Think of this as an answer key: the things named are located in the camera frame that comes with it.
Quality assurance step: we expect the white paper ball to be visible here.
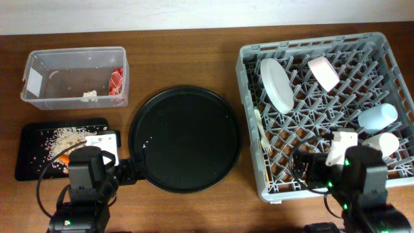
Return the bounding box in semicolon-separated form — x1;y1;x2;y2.
82;90;98;102

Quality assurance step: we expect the orange carrot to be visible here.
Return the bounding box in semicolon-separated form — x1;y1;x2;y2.
58;155;70;165

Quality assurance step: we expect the food scraps pile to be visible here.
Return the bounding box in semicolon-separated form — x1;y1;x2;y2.
31;126;101;178

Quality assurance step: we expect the red snack wrapper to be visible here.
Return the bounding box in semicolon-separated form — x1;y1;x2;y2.
109;68;124;96

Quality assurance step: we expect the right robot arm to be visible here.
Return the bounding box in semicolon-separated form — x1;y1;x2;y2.
288;128;413;232

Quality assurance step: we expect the white plastic fork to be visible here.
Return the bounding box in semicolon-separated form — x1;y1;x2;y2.
254;108;272;153

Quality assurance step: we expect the round black serving tray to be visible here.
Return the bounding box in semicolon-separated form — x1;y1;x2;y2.
128;86;243;194

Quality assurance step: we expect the grey dishwasher rack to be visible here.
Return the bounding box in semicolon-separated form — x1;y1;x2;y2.
235;32;413;204

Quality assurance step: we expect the cream plastic cup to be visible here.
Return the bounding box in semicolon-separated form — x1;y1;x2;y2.
362;133;400;158

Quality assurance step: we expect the grey plate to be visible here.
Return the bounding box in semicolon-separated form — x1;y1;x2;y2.
260;58;294;114

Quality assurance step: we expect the pink bowl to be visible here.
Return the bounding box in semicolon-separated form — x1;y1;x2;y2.
307;56;340;92

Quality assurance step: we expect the black rectangular tray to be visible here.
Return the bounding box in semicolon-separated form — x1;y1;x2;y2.
14;118;109;181

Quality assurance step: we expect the clear plastic waste bin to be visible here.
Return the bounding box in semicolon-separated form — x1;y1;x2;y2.
21;47;129;110

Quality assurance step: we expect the wooden chopstick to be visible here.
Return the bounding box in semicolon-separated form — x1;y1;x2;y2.
265;171;271;189

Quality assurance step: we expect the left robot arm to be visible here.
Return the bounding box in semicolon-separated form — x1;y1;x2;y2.
47;130;146;232

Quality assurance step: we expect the blue plastic cup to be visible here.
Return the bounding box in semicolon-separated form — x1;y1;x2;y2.
358;104;398;134

